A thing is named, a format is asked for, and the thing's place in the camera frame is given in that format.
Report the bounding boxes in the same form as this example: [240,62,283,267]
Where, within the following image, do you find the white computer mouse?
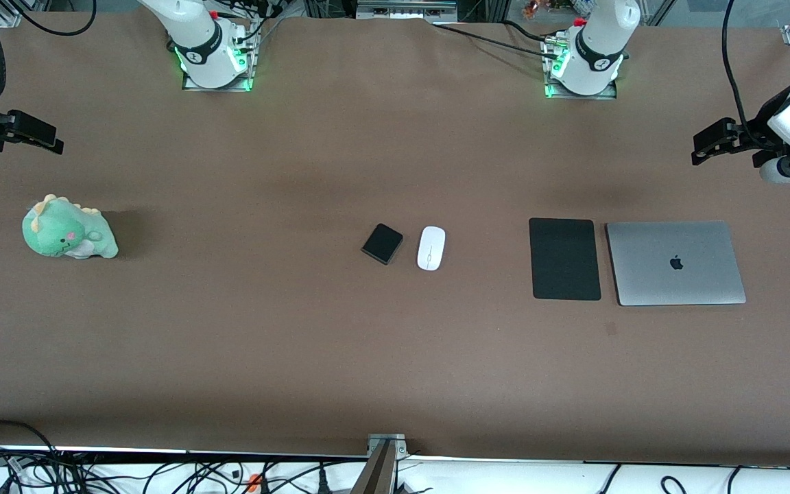
[416,226,446,272]

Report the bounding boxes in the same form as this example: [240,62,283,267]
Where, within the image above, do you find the black square phone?
[361,223,404,266]

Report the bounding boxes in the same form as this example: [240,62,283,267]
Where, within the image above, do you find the black mouse pad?
[529,217,602,301]

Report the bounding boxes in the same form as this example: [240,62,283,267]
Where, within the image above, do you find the green dinosaur plush toy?
[22,194,119,260]

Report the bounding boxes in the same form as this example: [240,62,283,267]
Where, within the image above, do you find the silver laptop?
[606,220,747,307]

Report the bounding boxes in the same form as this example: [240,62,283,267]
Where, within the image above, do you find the grey metal box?
[356,0,459,22]

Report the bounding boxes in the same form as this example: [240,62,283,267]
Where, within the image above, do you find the brown table cover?
[0,10,790,469]

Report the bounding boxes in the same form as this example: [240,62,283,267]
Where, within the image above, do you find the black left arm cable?
[722,0,780,149]

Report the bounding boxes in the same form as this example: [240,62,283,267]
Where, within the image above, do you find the black hanging cable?
[21,0,98,37]

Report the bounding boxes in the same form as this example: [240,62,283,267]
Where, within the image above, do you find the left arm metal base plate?
[544,34,619,101]

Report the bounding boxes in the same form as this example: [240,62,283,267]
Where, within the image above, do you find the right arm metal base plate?
[181,65,253,93]

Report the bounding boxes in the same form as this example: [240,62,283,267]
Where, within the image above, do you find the short black base cable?
[501,19,555,43]

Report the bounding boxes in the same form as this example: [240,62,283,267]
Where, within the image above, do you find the long black base cable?
[433,23,560,60]

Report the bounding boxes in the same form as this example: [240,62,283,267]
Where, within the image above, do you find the aluminium camera mount post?
[350,434,409,494]

